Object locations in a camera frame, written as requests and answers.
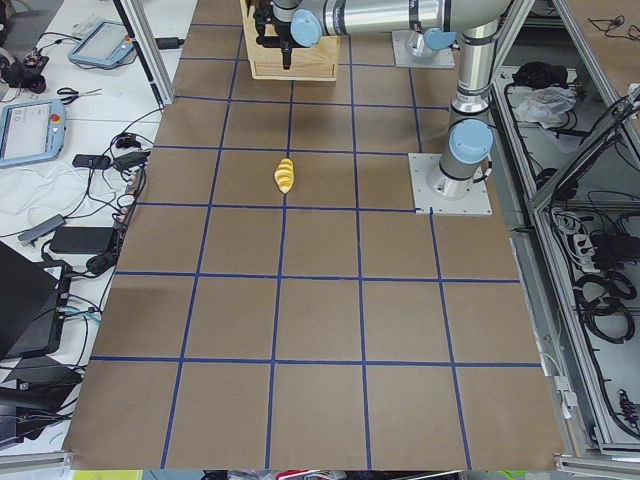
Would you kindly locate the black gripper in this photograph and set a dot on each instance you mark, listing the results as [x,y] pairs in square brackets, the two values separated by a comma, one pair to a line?
[285,36]

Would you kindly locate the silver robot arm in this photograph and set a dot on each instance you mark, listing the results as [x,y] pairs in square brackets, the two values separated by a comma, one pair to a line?
[428,44]
[426,28]

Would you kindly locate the light wooden drawer cabinet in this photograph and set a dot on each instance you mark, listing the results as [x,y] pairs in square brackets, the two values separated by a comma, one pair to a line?
[247,11]

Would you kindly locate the toy bread loaf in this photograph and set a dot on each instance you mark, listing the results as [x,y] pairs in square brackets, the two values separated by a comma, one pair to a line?
[284,175]

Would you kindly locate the far blue teach pendant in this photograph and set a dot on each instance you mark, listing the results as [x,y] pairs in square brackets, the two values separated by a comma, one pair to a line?
[106,46]

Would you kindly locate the blue teach pendant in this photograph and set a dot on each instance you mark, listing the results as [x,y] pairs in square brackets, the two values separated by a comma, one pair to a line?
[32,132]
[106,46]

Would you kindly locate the near blue teach pendant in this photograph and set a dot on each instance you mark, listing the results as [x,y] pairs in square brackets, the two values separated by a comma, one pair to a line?
[32,132]

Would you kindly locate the white crumpled cloth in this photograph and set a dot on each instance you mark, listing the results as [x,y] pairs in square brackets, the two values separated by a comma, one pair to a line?
[548,107]

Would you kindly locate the black power adapter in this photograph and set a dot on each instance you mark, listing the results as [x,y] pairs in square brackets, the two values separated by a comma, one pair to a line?
[82,240]

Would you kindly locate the black laptop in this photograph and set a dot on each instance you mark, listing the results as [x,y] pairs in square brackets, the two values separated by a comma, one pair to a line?
[33,295]

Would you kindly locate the aluminium frame post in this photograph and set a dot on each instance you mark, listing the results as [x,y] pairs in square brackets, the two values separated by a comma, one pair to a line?
[134,19]

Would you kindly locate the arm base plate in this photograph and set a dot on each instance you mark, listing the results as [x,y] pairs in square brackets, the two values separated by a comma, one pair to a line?
[435,193]
[444,59]

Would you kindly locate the black handled scissors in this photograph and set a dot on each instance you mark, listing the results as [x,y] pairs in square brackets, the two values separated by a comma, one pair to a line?
[68,95]

